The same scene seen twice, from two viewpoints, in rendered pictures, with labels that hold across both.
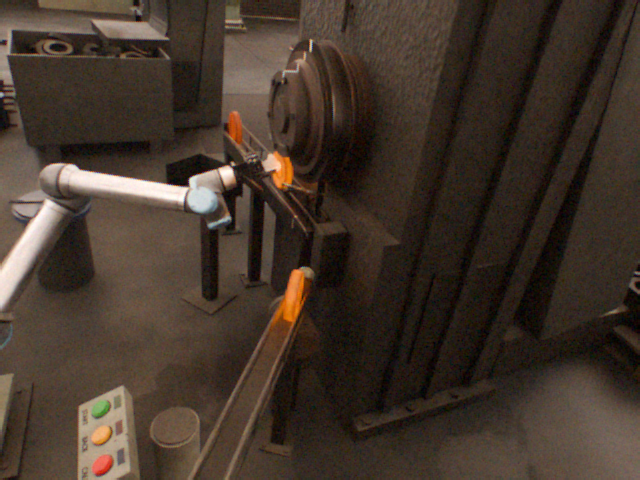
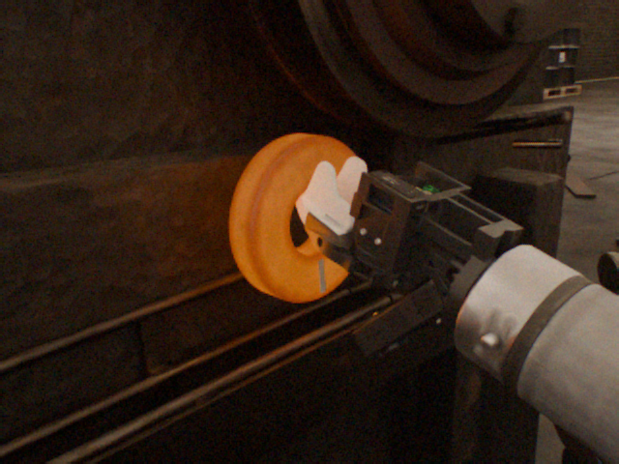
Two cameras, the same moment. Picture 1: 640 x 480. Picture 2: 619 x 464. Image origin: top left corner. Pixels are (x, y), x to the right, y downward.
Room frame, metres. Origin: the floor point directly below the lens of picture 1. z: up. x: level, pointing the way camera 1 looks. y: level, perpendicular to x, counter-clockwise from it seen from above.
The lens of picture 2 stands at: (1.91, 0.79, 0.99)
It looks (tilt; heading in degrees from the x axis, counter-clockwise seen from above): 17 degrees down; 255
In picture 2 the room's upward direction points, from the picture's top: straight up
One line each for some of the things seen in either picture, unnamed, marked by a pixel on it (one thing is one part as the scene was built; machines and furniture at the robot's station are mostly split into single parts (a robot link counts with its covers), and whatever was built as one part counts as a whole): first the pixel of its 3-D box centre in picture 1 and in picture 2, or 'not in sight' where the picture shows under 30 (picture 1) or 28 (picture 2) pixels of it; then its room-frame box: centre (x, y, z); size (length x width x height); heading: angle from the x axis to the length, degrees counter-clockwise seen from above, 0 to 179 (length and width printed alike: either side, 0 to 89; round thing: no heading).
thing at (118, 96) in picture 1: (95, 90); not in sight; (3.73, 1.98, 0.39); 1.03 x 0.83 x 0.79; 122
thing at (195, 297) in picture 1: (206, 236); not in sight; (1.90, 0.57, 0.36); 0.26 x 0.20 x 0.72; 63
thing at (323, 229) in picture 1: (328, 255); (511, 254); (1.40, -0.02, 0.68); 0.11 x 0.08 x 0.24; 118
